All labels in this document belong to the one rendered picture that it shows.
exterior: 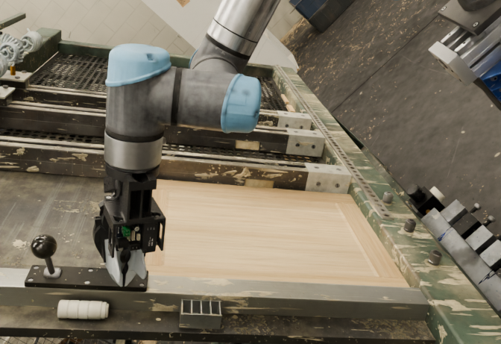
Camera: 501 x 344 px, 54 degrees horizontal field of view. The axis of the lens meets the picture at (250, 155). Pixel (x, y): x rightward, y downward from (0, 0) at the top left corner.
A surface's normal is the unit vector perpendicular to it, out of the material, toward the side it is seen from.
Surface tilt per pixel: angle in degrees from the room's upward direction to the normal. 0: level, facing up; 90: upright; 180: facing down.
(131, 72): 82
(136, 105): 92
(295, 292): 55
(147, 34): 90
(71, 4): 90
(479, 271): 0
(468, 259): 0
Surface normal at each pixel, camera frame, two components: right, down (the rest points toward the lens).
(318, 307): 0.11, 0.40
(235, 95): 0.19, -0.16
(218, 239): 0.15, -0.91
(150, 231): 0.44, 0.40
